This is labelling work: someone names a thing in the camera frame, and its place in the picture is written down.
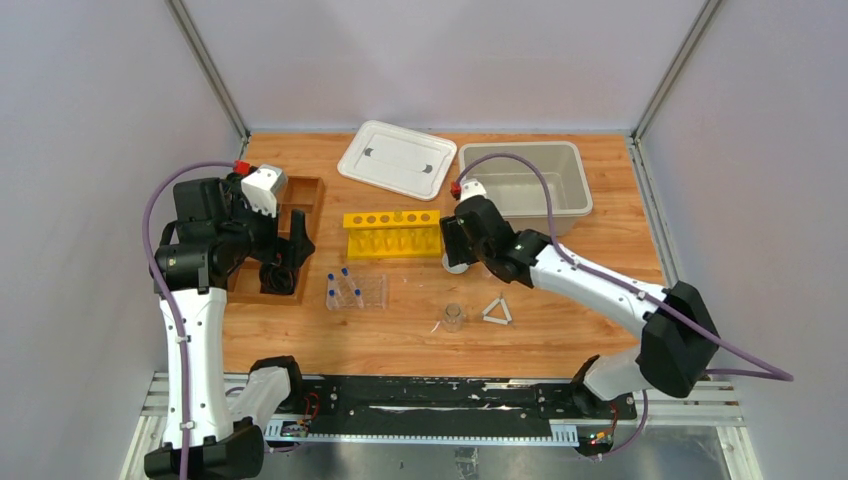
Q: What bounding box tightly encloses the small clear glass jar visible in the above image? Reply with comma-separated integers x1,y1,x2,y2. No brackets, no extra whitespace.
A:
440,303,466,333

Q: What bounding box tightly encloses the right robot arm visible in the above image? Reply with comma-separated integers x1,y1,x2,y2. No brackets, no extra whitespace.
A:
440,195,719,418

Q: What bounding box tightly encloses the white clay triangle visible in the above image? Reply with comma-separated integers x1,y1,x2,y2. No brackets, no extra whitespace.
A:
482,296,513,326

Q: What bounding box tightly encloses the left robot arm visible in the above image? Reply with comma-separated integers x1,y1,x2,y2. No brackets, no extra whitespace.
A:
144,167,314,479

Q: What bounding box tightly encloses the yellow test tube rack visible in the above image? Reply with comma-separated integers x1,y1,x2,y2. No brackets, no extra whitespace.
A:
342,210,443,260

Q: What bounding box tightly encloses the beige plastic bin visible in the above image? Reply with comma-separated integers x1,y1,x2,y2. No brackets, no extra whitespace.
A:
458,141,594,235

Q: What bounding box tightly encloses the white porcelain dish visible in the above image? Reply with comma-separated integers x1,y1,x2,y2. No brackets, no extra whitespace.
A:
443,263,470,275

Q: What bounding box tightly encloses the wooden compartment tray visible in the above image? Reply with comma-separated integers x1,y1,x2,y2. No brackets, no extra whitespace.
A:
228,176,325,306

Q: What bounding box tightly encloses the white plastic bin lid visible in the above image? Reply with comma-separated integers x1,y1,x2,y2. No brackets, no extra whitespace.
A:
337,120,458,201

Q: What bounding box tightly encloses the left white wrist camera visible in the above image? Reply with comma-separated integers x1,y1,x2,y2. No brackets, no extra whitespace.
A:
241,164,288,218

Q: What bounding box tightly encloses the black coiled cable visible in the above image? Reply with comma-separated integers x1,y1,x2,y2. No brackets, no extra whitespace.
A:
258,262,301,296

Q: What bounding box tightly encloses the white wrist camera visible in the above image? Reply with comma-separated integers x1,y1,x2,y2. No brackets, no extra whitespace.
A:
450,178,487,202
241,164,288,218

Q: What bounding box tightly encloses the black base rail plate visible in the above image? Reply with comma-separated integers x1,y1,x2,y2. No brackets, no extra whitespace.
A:
264,375,637,446

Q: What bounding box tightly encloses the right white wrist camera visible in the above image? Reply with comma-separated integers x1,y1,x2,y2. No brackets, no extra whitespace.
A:
450,178,487,202

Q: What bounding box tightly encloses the clear well plate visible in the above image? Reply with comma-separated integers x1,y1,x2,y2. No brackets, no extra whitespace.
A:
325,273,389,310

